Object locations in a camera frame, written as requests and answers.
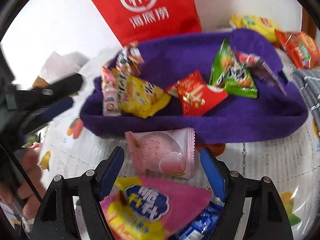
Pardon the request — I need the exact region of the pink yellow sweet-potato snack bag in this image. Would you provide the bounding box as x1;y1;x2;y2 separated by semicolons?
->
100;177;212;239

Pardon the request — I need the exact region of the pink peach snack packet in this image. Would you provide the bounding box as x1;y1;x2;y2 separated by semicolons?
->
125;127;195;179

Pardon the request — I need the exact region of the blue snack packet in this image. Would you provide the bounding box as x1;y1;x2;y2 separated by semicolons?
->
170;202;223;240

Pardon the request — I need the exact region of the pink red candy packet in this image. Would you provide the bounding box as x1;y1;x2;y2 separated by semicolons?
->
101;66;121;116

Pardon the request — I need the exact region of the red snack packet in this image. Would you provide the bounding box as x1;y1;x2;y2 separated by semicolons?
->
165;70;228;116

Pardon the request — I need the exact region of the yellow snack packet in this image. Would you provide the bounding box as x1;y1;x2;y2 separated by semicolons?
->
112;68;171;119

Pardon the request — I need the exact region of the panda print snack packet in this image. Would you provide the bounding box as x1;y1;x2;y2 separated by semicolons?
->
116;41;144;77

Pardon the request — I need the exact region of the green snack packet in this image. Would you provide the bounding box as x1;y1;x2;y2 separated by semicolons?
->
209;39;258;99

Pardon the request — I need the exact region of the white striped snack packet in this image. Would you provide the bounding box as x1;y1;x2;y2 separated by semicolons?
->
234;50;287;96

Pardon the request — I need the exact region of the person's hand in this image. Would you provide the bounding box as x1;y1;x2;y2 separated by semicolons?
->
0;147;47;221

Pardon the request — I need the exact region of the fruit print tablecloth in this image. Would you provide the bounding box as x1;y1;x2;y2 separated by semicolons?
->
37;47;320;240

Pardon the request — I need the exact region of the white paper bag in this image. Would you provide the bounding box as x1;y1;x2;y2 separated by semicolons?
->
39;52;89;84

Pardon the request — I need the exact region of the purple fabric basket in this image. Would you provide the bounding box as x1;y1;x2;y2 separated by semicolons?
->
80;29;308;144

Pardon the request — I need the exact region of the grey checked folded cloth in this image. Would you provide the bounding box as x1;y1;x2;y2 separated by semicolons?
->
293;67;319;135

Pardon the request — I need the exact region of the red paper bag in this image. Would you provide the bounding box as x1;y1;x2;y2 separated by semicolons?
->
91;0;201;46

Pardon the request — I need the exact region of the red-orange chips bag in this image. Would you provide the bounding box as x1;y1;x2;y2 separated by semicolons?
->
274;29;319;69

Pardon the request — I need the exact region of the yellow chips bag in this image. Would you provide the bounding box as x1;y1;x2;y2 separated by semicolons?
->
229;14;280;43

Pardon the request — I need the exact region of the brown wooden trim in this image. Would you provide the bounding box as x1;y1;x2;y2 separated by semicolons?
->
301;8;317;39

